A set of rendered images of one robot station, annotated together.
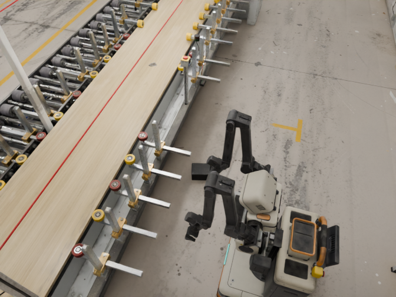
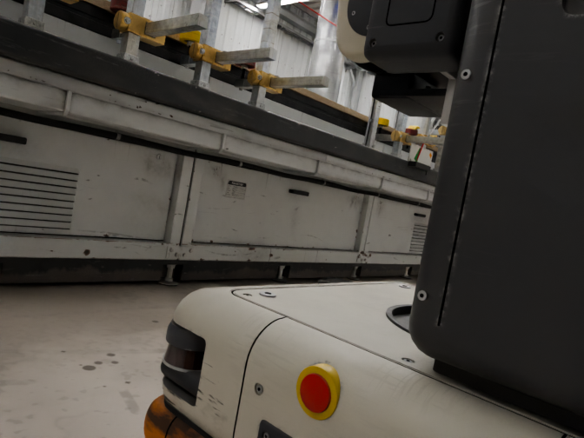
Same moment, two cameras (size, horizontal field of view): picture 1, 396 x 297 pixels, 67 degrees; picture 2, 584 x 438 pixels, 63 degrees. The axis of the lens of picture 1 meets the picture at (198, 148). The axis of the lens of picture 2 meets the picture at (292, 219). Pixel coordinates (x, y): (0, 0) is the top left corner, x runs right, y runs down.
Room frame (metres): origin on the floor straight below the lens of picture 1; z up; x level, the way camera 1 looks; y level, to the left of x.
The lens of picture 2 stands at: (0.11, -0.59, 0.43)
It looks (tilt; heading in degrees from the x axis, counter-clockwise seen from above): 3 degrees down; 25
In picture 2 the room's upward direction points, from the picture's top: 10 degrees clockwise
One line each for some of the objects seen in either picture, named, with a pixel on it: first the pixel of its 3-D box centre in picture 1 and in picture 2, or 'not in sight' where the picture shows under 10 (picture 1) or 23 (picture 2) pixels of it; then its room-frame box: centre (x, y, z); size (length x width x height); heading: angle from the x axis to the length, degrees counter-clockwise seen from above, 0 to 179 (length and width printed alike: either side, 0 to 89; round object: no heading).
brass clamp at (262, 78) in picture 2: (159, 148); (265, 82); (1.59, 0.32, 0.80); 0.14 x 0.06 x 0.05; 164
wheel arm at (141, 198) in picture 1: (142, 198); (155, 29); (1.12, 0.41, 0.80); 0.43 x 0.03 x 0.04; 74
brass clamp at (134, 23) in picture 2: (134, 198); (140, 29); (1.11, 0.46, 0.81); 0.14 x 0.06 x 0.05; 164
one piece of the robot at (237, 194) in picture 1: (242, 213); not in sight; (0.91, -0.29, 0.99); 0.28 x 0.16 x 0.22; 164
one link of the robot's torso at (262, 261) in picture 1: (252, 247); (414, 42); (0.81, -0.40, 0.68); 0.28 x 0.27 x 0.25; 164
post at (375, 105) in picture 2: (185, 85); (376, 100); (2.28, 0.12, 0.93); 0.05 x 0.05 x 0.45; 74
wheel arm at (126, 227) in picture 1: (126, 227); not in sight; (0.88, 0.48, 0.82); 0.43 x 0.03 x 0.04; 74
